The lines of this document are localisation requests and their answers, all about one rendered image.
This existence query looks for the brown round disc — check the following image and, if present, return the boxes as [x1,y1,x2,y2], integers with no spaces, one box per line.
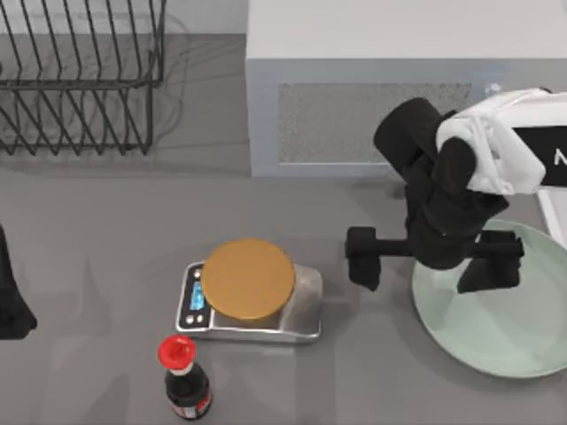
[201,237,296,322]

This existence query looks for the pale green plate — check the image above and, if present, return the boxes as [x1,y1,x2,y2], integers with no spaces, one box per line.
[410,219,567,379]

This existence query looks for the silver kitchen scale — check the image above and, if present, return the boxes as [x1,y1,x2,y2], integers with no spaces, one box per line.
[175,260,324,346]

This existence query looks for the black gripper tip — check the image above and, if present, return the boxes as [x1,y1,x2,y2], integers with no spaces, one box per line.
[0,225,38,342]

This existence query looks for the dark bottle with red cap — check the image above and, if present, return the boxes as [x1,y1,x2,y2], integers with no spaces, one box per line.
[157,335,214,422]

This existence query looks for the black wire dish rack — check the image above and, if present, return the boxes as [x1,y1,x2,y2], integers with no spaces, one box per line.
[0,0,168,157]

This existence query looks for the pale grey cabinet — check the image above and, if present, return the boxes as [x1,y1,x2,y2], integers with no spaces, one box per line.
[245,0,567,179]

